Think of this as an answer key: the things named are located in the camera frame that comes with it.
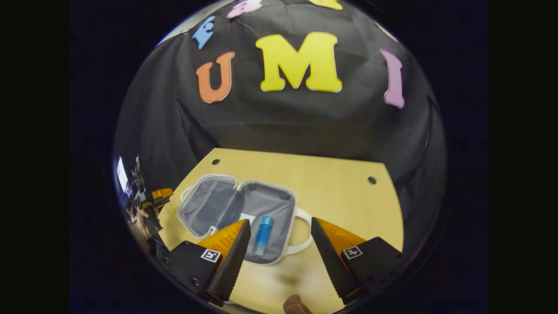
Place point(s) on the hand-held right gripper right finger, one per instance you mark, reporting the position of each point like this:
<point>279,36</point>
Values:
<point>331,261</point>

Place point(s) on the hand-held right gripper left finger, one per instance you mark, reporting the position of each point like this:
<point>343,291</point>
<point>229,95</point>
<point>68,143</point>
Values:
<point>231,261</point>

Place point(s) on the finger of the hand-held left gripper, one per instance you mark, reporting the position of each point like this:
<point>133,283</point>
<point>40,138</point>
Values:
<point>161,194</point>

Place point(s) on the blue cap skin care bottle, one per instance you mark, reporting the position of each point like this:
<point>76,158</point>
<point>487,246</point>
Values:
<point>263,235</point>

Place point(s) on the white suitcase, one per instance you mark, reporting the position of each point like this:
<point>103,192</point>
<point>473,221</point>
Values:
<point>270,205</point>

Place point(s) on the bright screen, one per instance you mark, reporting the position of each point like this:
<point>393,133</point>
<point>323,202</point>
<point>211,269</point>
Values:
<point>122,174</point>

